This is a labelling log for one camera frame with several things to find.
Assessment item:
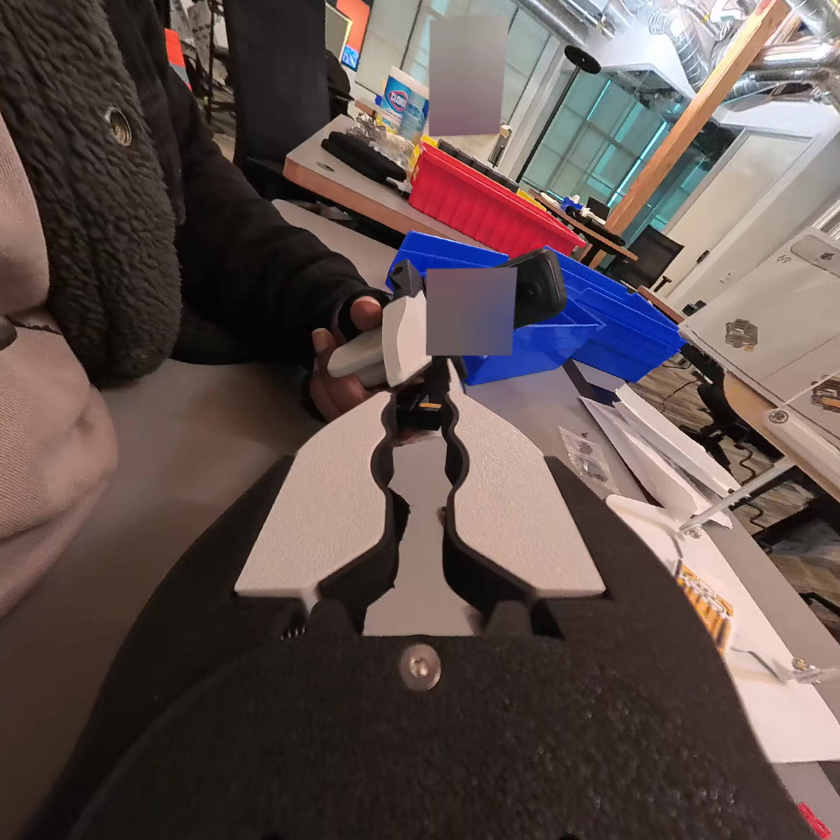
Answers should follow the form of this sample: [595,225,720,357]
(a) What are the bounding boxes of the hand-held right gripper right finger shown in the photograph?
[441,392,606,627]

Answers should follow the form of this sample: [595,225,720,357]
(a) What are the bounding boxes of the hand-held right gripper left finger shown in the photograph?
[234,392,404,627]

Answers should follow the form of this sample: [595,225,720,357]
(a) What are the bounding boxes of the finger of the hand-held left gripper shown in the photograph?
[381,289,468,396]

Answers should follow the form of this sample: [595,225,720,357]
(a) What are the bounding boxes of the small black lego brick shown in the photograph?
[395,387,448,442]

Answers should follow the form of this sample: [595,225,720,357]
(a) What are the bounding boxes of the lego instruction booklet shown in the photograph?
[679,226,840,427]

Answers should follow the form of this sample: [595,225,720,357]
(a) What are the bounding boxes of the person's left hand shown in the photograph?
[308,297,396,423]

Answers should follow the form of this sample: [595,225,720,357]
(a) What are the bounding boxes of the clear plastic parts bag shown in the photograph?
[559,425,619,494]

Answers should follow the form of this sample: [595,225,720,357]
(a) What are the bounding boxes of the red plastic bin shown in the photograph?
[408,141,588,258]

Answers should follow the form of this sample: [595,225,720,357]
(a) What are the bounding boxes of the blue plastic bin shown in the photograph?
[387,230,601,386]
[543,246,688,383]

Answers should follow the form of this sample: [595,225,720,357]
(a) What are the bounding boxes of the crumpled foil packets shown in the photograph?
[354,121,421,165]

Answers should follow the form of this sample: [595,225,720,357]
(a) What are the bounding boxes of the wood-edged grey table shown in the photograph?
[283,115,421,232]

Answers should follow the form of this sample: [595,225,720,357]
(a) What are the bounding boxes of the wipes canister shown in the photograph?
[379,66,432,142]

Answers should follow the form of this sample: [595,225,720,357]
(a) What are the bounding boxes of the white papers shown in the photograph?
[613,384,742,496]

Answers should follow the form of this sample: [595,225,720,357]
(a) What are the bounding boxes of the long wooden desk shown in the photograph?
[525,190,637,270]

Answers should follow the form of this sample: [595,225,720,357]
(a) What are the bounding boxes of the sticker sheet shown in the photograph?
[676,563,735,654]

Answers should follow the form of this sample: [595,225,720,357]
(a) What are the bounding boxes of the black mesh office chair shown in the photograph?
[222,0,330,188]

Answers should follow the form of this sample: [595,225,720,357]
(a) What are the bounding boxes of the small upright screen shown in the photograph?
[325,5,362,73]

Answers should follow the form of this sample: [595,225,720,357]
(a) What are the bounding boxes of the black desk chair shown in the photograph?
[620,226,685,290]

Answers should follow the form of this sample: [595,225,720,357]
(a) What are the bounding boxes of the large display monitor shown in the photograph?
[335,0,373,40]

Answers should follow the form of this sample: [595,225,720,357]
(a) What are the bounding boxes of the beige sweatshirt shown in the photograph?
[0,112,119,618]

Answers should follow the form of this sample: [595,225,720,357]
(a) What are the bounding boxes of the black floor lamp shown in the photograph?
[517,45,602,185]

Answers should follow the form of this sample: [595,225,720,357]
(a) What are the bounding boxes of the black fleece jacket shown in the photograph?
[0,0,277,388]

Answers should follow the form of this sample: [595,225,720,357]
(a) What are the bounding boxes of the orange traffic cone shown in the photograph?
[163,28,191,93]

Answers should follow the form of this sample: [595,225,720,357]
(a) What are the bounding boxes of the wooden post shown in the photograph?
[604,0,791,237]

